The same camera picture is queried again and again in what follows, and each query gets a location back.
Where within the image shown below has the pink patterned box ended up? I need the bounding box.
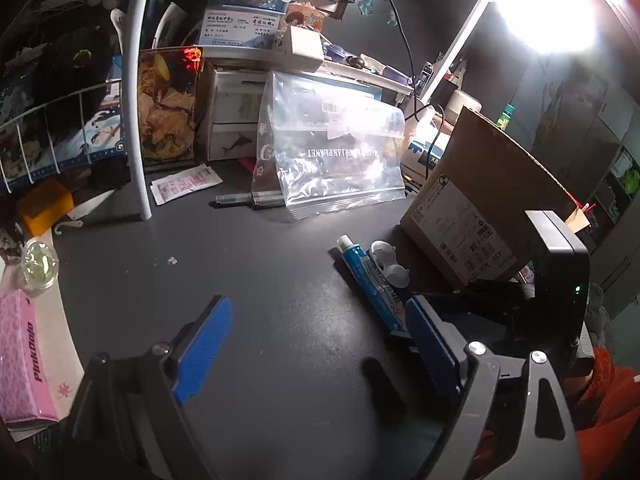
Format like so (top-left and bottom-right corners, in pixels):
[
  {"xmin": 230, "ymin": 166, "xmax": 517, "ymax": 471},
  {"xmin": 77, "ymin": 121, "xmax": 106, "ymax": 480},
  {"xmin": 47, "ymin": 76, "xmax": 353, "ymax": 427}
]
[{"xmin": 0, "ymin": 290, "xmax": 61, "ymax": 423}]

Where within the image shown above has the white plastic clip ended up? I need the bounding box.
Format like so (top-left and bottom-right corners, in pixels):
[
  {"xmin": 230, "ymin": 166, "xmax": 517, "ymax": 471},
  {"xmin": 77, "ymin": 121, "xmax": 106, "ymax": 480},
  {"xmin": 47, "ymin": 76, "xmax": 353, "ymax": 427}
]
[{"xmin": 369, "ymin": 240, "xmax": 412, "ymax": 288}]

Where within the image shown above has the white and blue carton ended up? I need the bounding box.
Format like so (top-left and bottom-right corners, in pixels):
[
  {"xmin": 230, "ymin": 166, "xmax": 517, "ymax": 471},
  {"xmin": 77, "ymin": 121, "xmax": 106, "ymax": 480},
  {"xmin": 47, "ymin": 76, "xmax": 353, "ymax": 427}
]
[{"xmin": 402, "ymin": 110, "xmax": 453, "ymax": 181}]

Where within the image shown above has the blue picture box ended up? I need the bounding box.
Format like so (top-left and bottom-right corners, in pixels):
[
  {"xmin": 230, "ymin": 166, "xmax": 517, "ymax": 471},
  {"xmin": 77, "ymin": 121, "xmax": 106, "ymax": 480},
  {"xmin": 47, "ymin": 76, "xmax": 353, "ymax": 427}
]
[{"xmin": 0, "ymin": 55, "xmax": 131, "ymax": 191}]

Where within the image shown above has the white wire rack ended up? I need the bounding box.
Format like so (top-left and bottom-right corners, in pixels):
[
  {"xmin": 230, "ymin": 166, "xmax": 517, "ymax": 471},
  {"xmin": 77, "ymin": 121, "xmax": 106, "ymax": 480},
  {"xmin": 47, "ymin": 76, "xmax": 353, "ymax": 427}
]
[{"xmin": 0, "ymin": 0, "xmax": 161, "ymax": 222}]

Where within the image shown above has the clear zip bag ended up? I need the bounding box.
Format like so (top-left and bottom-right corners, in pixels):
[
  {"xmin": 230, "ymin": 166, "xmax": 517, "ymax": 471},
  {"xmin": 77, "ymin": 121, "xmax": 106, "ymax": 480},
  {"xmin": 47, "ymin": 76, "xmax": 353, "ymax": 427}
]
[{"xmin": 252, "ymin": 70, "xmax": 407, "ymax": 222}]

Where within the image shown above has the brown cardboard box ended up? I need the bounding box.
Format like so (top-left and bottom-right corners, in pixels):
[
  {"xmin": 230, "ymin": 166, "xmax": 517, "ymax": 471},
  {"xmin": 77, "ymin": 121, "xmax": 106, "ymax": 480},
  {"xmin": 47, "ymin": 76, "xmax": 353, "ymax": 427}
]
[{"xmin": 398, "ymin": 106, "xmax": 591, "ymax": 291}]

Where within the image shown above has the white medicine box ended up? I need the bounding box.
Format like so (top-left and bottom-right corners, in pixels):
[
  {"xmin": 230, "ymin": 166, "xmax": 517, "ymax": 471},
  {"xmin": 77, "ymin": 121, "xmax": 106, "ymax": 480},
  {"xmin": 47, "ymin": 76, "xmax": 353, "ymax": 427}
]
[{"xmin": 197, "ymin": 5, "xmax": 288, "ymax": 51}]

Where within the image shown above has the clear round container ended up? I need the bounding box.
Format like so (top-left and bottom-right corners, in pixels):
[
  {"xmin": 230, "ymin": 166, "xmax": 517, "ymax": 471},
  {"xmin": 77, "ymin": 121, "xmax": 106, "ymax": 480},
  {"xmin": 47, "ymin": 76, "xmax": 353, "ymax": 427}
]
[{"xmin": 21, "ymin": 239, "xmax": 60, "ymax": 291}]

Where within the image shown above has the white desk shelf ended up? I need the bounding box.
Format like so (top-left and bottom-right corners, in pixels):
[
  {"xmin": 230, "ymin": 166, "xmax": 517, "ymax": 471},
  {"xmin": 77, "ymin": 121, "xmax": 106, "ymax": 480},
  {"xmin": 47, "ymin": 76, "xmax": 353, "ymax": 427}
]
[{"xmin": 200, "ymin": 45, "xmax": 416, "ymax": 96}]

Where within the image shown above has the white cube box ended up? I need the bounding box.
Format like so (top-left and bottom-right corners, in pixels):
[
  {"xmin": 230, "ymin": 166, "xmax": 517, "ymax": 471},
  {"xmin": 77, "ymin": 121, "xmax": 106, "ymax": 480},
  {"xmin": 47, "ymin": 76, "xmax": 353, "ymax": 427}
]
[{"xmin": 272, "ymin": 25, "xmax": 325, "ymax": 73}]

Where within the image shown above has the blue round case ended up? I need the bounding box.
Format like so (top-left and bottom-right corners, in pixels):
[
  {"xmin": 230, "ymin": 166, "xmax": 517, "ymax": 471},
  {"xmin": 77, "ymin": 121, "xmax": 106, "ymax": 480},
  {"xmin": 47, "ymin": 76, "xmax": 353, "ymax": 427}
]
[{"xmin": 382, "ymin": 65, "xmax": 413, "ymax": 85}]

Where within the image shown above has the red and white sachet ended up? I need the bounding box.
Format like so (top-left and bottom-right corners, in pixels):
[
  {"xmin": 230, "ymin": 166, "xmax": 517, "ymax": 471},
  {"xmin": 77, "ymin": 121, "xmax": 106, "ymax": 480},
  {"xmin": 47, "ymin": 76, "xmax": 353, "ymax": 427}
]
[{"xmin": 150, "ymin": 164, "xmax": 224, "ymax": 206}]

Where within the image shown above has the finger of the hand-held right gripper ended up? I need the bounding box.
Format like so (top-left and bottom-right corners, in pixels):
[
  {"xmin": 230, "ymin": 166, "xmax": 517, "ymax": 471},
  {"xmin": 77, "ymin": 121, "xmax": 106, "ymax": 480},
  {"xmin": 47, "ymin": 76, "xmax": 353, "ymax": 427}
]
[
  {"xmin": 412, "ymin": 282, "xmax": 533, "ymax": 311},
  {"xmin": 450, "ymin": 310, "xmax": 536, "ymax": 356}
]

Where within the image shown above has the black cable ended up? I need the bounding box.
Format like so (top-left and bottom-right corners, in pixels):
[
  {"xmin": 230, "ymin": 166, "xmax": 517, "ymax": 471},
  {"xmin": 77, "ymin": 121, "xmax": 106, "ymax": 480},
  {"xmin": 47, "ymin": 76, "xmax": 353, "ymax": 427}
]
[{"xmin": 350, "ymin": 0, "xmax": 416, "ymax": 86}]

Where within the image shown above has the white desk lamp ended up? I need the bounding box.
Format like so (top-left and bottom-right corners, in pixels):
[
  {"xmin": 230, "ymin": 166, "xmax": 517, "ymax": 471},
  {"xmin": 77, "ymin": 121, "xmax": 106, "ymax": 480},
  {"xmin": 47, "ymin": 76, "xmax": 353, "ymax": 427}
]
[{"xmin": 415, "ymin": 0, "xmax": 601, "ymax": 106}]

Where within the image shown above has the white cylinder cup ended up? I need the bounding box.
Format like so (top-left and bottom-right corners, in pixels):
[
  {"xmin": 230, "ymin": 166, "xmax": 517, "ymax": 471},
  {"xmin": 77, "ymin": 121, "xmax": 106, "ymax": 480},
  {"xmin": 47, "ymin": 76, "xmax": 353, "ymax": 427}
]
[{"xmin": 445, "ymin": 91, "xmax": 483, "ymax": 121}]

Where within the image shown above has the orange box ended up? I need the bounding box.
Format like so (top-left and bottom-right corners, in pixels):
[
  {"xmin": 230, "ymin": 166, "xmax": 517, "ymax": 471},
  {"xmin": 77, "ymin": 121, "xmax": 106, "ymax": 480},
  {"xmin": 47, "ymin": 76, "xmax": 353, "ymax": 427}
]
[{"xmin": 15, "ymin": 180, "xmax": 76, "ymax": 237}]

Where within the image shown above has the white drawer unit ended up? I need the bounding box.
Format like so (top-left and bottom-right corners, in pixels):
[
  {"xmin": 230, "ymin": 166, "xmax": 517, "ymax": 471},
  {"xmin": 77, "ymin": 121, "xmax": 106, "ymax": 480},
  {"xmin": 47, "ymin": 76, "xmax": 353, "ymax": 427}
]
[{"xmin": 205, "ymin": 67, "xmax": 273, "ymax": 161}]

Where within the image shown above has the black plush cat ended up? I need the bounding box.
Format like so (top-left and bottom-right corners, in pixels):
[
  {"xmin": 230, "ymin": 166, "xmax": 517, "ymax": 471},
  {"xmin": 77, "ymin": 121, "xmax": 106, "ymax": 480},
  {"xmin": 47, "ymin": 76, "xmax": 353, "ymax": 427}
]
[{"xmin": 40, "ymin": 25, "xmax": 126, "ymax": 126}]

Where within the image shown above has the small figure display box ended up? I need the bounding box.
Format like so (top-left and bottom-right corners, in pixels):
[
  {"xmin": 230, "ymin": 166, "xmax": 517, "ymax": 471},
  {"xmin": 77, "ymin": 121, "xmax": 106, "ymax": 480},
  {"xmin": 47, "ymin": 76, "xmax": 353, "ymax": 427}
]
[{"xmin": 286, "ymin": 2, "xmax": 326, "ymax": 31}]

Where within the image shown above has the blue tube with white cap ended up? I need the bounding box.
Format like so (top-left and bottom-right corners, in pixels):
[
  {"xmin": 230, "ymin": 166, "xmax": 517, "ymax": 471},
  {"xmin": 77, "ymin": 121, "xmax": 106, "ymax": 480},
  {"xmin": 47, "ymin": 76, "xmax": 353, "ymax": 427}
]
[{"xmin": 336, "ymin": 235, "xmax": 411, "ymax": 333}]

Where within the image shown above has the grey pen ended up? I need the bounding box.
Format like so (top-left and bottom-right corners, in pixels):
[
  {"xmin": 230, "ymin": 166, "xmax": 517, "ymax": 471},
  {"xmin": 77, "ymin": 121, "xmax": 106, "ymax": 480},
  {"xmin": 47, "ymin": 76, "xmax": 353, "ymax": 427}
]
[{"xmin": 216, "ymin": 192, "xmax": 288, "ymax": 209}]

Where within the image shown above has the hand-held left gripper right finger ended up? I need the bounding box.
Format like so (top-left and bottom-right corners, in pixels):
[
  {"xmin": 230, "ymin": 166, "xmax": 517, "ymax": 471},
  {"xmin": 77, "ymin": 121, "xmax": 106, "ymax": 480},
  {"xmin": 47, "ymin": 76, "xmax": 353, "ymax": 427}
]
[{"xmin": 405, "ymin": 296, "xmax": 583, "ymax": 480}]

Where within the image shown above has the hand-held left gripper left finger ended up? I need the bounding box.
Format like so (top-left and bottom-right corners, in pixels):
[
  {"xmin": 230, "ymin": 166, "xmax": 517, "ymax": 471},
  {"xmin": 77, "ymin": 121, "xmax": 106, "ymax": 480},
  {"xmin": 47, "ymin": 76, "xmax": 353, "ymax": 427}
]
[{"xmin": 65, "ymin": 296, "xmax": 234, "ymax": 480}]

